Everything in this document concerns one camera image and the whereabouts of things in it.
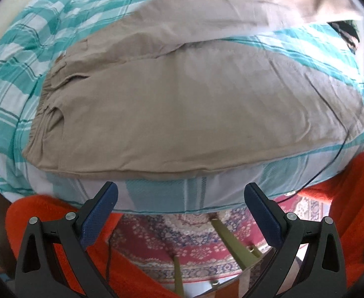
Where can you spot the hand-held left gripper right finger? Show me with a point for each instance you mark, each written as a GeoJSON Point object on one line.
{"type": "Point", "coordinates": [262, 215]}

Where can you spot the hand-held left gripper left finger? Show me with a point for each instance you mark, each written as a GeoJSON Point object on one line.
{"type": "Point", "coordinates": [98, 214]}

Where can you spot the beige pants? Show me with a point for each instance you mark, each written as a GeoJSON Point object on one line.
{"type": "Point", "coordinates": [185, 105]}

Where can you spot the olive metal bar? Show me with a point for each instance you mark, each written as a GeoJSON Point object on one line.
{"type": "Point", "coordinates": [179, 276]}
{"type": "Point", "coordinates": [231, 242]}

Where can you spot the person's left leg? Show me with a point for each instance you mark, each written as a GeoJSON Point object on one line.
{"type": "Point", "coordinates": [129, 273]}

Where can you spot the person's leg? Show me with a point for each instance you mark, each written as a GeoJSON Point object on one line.
{"type": "Point", "coordinates": [353, 177]}
{"type": "Point", "coordinates": [129, 273]}

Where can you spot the red patterned rug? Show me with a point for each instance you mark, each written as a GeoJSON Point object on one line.
{"type": "Point", "coordinates": [175, 239]}

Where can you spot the person's right leg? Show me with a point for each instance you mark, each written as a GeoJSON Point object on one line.
{"type": "Point", "coordinates": [353, 177]}

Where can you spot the teal plaid blanket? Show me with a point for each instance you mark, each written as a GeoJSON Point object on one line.
{"type": "Point", "coordinates": [23, 52]}

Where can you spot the dark patterned cloth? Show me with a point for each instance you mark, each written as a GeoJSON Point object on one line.
{"type": "Point", "coordinates": [345, 32]}

